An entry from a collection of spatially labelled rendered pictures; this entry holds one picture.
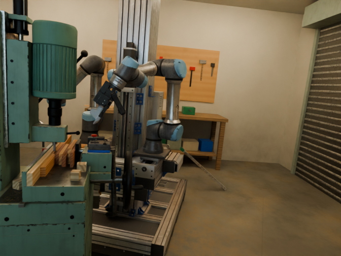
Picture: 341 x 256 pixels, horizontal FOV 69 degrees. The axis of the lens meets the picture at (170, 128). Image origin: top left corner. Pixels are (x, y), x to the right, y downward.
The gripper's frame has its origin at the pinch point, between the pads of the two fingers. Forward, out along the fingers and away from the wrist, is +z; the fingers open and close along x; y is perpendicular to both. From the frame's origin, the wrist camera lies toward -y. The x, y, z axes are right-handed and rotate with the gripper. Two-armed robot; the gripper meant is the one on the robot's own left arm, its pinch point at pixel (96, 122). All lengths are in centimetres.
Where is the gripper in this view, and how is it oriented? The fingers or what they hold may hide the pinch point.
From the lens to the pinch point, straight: 127.0
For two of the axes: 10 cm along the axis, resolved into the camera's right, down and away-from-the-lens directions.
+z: -5.6, 8.2, 0.3
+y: -7.9, -5.3, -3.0
